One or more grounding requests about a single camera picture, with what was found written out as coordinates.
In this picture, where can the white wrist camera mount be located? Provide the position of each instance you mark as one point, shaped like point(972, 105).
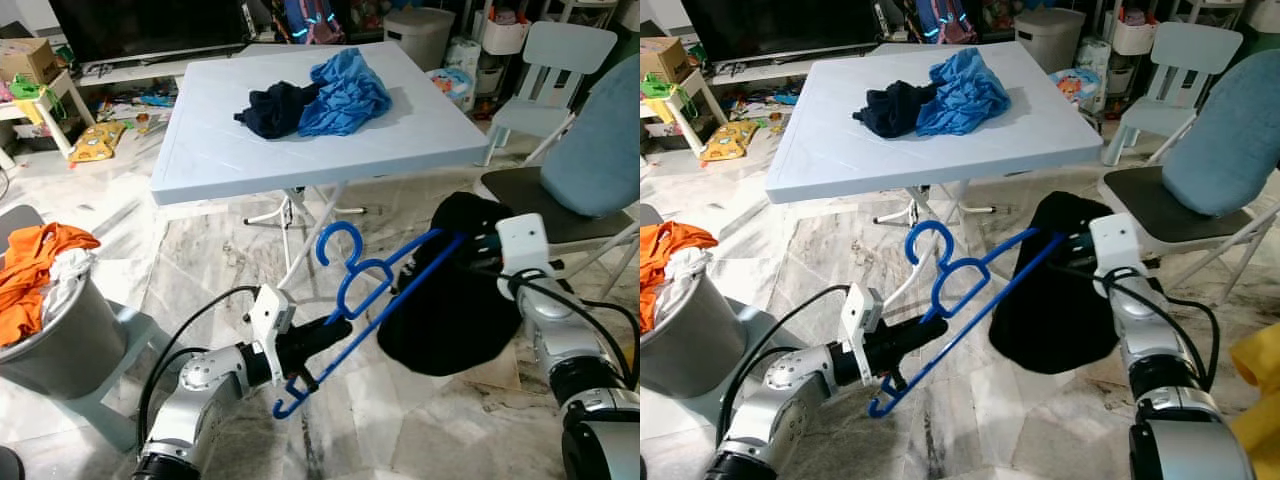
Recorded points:
point(860, 315)
point(270, 315)
point(1115, 240)
point(522, 240)

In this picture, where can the black shirt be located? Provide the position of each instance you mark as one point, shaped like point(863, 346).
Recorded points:
point(1050, 310)
point(440, 310)

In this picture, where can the white folding table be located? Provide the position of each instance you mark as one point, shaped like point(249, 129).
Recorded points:
point(250, 130)
point(850, 130)

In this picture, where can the bright blue garment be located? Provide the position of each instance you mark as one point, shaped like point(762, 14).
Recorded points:
point(962, 95)
point(345, 95)

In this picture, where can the white television bench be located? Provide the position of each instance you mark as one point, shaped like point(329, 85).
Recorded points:
point(150, 72)
point(770, 70)

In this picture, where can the white storage cart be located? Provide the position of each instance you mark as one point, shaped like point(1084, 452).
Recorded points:
point(503, 40)
point(1132, 40)

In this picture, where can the navy garment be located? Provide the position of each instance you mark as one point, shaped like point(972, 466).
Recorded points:
point(890, 110)
point(275, 110)

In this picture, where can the grey laundry basket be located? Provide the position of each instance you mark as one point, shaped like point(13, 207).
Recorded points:
point(700, 340)
point(70, 345)

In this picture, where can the pale plastic child chair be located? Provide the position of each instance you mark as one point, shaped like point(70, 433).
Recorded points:
point(1190, 50)
point(135, 330)
point(748, 330)
point(565, 50)

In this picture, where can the blue plastic hanger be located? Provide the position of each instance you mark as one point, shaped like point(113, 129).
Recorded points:
point(400, 297)
point(1000, 296)

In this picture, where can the grey lidded bin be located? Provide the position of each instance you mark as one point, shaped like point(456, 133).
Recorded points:
point(1050, 40)
point(420, 40)

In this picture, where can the small white kids table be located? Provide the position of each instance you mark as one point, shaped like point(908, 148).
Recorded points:
point(75, 95)
point(705, 100)

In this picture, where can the orange shirt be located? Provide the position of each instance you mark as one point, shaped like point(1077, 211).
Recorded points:
point(665, 270)
point(30, 280)

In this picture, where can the black flat television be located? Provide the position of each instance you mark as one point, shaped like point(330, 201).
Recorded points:
point(780, 25)
point(150, 25)

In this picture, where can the white garment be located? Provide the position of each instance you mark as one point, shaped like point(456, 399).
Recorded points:
point(70, 275)
point(695, 270)

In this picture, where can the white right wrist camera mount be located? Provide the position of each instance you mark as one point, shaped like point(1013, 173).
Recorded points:
point(522, 240)
point(1115, 240)

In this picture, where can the yellow polo shirt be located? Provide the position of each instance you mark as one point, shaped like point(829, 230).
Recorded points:
point(1258, 400)

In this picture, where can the yellow printed toy mat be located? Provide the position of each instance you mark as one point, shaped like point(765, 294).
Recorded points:
point(98, 140)
point(730, 140)

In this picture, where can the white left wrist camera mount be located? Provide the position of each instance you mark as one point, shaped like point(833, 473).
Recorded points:
point(860, 315)
point(270, 315)

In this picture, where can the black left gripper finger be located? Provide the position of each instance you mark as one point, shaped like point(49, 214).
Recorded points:
point(899, 377)
point(338, 331)
point(309, 379)
point(930, 331)

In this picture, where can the colourful toy pack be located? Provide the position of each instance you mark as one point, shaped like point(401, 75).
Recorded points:
point(1075, 87)
point(450, 85)

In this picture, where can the dark colourful backpack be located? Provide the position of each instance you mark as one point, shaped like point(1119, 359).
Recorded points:
point(945, 20)
point(312, 22)

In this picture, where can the brown cardboard box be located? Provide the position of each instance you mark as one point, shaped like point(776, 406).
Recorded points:
point(28, 60)
point(665, 58)

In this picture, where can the folding chair black seat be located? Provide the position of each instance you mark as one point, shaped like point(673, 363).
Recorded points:
point(1135, 190)
point(520, 195)

